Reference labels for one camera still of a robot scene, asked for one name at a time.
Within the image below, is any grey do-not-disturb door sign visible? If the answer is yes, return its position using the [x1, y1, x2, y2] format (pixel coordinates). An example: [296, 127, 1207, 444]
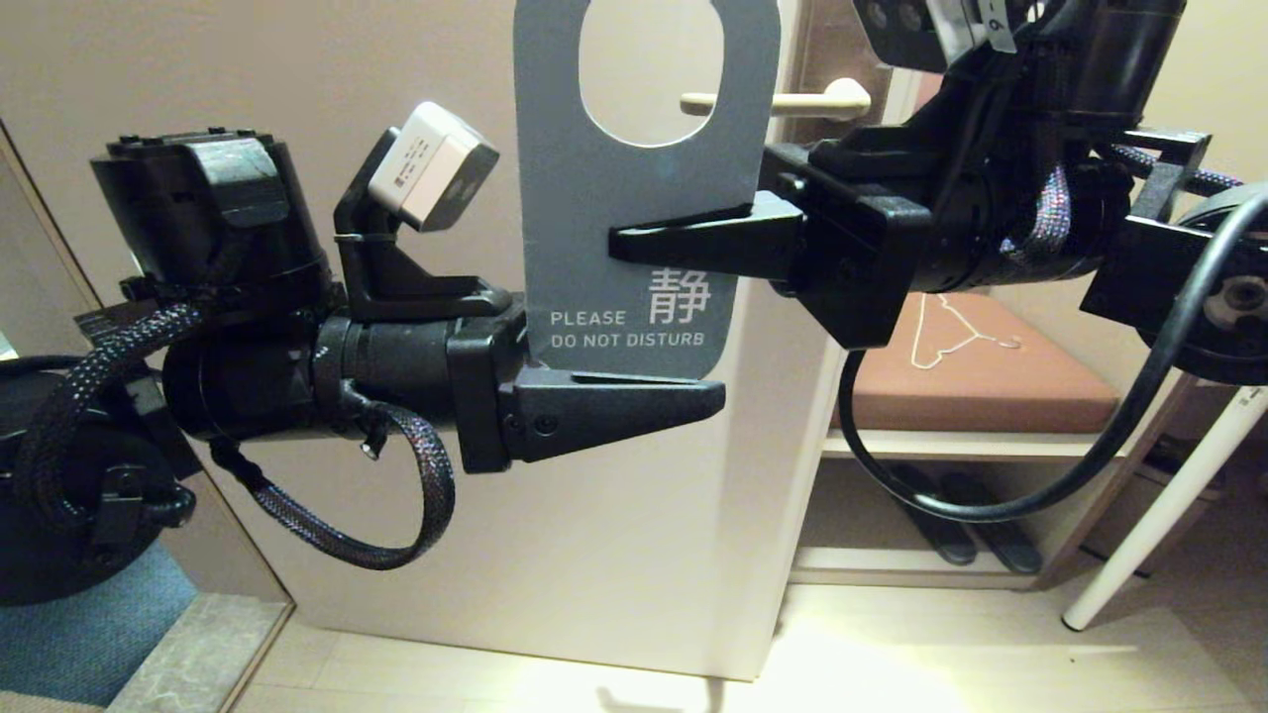
[513, 0, 784, 382]

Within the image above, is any beige room door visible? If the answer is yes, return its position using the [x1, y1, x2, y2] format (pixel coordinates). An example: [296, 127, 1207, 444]
[0, 0, 863, 682]

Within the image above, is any grey marble door threshold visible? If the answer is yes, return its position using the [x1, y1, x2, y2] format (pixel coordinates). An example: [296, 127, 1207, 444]
[107, 594, 295, 713]

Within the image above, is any brown leather bench cushion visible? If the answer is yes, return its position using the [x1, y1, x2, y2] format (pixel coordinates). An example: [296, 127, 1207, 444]
[830, 292, 1120, 434]

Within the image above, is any beige wooden bench shelf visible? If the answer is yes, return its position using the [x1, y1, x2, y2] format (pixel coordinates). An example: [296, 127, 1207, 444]
[790, 297, 1229, 593]

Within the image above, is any black slipper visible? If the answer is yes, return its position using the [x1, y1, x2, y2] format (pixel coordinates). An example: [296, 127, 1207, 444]
[941, 473, 1043, 577]
[885, 465, 979, 567]

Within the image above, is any white table leg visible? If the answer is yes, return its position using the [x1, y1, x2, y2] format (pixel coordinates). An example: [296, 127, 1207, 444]
[1062, 384, 1268, 633]

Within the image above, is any blue patterned hallway carpet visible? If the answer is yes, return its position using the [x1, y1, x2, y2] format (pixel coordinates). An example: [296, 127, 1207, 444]
[0, 332, 199, 709]

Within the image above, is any white wire clothes hanger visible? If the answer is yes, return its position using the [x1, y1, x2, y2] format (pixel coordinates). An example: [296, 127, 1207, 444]
[909, 292, 1023, 371]

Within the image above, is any beige door lever handle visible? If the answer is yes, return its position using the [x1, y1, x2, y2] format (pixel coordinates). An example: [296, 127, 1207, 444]
[680, 77, 873, 120]

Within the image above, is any braided purple right cable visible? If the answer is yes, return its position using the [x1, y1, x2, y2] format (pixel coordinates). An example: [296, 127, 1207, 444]
[1001, 144, 1244, 268]

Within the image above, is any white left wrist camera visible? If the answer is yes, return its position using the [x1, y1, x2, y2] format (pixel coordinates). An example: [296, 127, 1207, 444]
[367, 101, 501, 234]

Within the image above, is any braided black left cable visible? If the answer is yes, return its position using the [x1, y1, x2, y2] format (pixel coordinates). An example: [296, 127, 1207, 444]
[15, 302, 457, 571]

